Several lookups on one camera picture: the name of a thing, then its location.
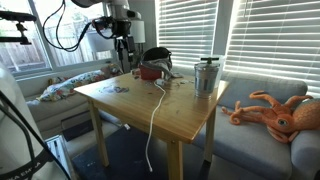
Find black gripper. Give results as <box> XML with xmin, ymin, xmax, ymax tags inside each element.
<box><xmin>113</xmin><ymin>20</ymin><xmax>135</xmax><ymax>62</ymax></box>

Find red basket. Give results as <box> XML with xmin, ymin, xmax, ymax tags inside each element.
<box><xmin>139</xmin><ymin>65</ymin><xmax>162</xmax><ymax>80</ymax></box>

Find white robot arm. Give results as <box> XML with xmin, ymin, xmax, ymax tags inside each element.
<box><xmin>71</xmin><ymin>0</ymin><xmax>141</xmax><ymax>60</ymax></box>

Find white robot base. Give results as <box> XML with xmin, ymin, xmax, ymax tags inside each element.
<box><xmin>0</xmin><ymin>64</ymin><xmax>69</xmax><ymax>180</ymax></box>

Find grey cloth in basket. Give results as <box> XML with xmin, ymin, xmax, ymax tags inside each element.
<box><xmin>139</xmin><ymin>59</ymin><xmax>173</xmax><ymax>80</ymax></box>

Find white table lamp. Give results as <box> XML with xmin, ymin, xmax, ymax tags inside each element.
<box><xmin>130</xmin><ymin>20</ymin><xmax>145</xmax><ymax>43</ymax></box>

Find black bag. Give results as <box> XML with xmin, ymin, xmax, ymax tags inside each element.
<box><xmin>142</xmin><ymin>47</ymin><xmax>172</xmax><ymax>62</ymax></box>

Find small sticker on table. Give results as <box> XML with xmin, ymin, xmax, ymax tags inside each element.
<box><xmin>98</xmin><ymin>85</ymin><xmax>129</xmax><ymax>93</ymax></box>

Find left window blinds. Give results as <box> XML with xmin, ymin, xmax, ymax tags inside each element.
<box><xmin>157</xmin><ymin>0</ymin><xmax>219</xmax><ymax>67</ymax></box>

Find wooden table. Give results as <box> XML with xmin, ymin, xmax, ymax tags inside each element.
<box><xmin>76</xmin><ymin>73</ymin><xmax>228</xmax><ymax>180</ymax></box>

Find floral patterned pillow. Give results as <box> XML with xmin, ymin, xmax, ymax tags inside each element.
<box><xmin>38</xmin><ymin>64</ymin><xmax>123</xmax><ymax>102</ymax></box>

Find silver metal tumbler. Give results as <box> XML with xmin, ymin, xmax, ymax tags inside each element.
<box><xmin>194</xmin><ymin>57</ymin><xmax>219</xmax><ymax>99</ymax></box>

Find dark blue rug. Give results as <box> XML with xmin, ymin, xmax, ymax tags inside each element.
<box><xmin>71</xmin><ymin>126</ymin><xmax>208</xmax><ymax>180</ymax></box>

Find white window blinds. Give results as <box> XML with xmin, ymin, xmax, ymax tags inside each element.
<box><xmin>225</xmin><ymin>0</ymin><xmax>320</xmax><ymax>97</ymax></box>

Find grey sofa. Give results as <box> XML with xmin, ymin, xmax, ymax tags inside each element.
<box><xmin>193</xmin><ymin>71</ymin><xmax>320</xmax><ymax>180</ymax></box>

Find orange plush octopus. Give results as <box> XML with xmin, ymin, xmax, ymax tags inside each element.
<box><xmin>222</xmin><ymin>90</ymin><xmax>320</xmax><ymax>143</ymax></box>

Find white charging cable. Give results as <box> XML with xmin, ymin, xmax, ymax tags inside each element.
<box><xmin>145</xmin><ymin>79</ymin><xmax>168</xmax><ymax>173</ymax></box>

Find black camera tripod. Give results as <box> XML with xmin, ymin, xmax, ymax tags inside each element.
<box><xmin>0</xmin><ymin>10</ymin><xmax>73</xmax><ymax>180</ymax></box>

